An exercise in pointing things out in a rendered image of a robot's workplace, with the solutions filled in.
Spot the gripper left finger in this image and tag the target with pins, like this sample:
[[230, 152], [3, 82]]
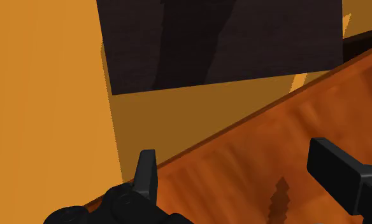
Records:
[[133, 198]]

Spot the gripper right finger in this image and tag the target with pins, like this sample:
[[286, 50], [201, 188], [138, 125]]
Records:
[[341, 172]]

